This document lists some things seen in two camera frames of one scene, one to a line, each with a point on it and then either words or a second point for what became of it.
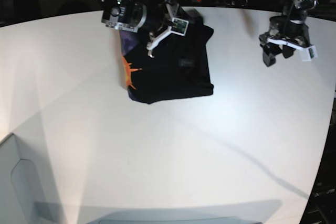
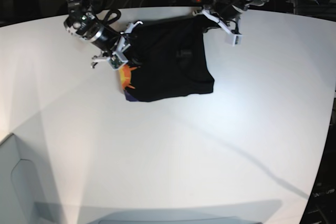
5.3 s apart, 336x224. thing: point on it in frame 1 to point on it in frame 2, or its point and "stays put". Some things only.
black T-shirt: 179,67 stays put
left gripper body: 159,14 to 122,45
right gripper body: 293,33 to 237,38
